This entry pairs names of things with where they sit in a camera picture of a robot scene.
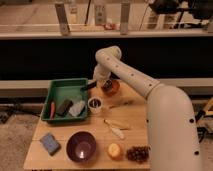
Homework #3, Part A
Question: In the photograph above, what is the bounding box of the blue sponge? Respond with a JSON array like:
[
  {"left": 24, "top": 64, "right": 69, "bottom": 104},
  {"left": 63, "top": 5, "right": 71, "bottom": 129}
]
[{"left": 40, "top": 133, "right": 61, "bottom": 156}]

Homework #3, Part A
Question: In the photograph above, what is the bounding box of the green plastic tray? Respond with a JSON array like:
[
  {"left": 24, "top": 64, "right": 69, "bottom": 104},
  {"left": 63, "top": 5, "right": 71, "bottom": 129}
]
[{"left": 41, "top": 78, "right": 88, "bottom": 124}]

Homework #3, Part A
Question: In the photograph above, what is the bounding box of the dark grape bunch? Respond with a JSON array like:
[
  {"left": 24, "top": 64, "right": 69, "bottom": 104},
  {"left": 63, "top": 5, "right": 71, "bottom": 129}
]
[{"left": 126, "top": 146, "right": 149, "bottom": 163}]

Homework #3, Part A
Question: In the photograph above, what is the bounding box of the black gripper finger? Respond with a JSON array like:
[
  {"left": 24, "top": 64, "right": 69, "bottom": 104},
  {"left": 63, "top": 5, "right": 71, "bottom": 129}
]
[{"left": 80, "top": 81, "right": 97, "bottom": 91}]

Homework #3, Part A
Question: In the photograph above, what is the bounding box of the grey cloth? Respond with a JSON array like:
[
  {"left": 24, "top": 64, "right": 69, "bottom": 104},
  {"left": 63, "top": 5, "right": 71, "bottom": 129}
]
[{"left": 68, "top": 100, "right": 85, "bottom": 117}]

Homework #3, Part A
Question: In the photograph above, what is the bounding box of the orange fruit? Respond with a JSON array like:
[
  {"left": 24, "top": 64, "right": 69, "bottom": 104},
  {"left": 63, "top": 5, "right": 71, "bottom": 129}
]
[{"left": 107, "top": 143, "right": 122, "bottom": 159}]

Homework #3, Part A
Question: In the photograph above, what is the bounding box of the orange bowl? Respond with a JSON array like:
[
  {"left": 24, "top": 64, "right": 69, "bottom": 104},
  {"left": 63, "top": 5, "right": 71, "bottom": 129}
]
[{"left": 101, "top": 79, "right": 120, "bottom": 96}]

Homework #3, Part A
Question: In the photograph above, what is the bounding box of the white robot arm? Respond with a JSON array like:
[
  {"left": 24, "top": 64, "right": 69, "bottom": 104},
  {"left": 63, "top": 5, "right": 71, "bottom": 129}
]
[{"left": 93, "top": 46, "right": 203, "bottom": 171}]

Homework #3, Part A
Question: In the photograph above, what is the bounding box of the red handled tool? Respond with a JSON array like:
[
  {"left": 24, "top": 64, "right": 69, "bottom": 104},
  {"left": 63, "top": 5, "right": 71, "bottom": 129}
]
[{"left": 50, "top": 101, "right": 55, "bottom": 119}]

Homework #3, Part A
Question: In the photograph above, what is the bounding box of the wooden spoon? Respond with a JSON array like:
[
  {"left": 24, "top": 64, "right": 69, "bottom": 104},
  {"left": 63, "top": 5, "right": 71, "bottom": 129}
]
[{"left": 107, "top": 122, "right": 131, "bottom": 130}]

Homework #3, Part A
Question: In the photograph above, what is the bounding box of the purple bowl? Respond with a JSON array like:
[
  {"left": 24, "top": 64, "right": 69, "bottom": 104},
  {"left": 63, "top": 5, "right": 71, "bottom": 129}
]
[{"left": 66, "top": 131, "right": 97, "bottom": 163}]

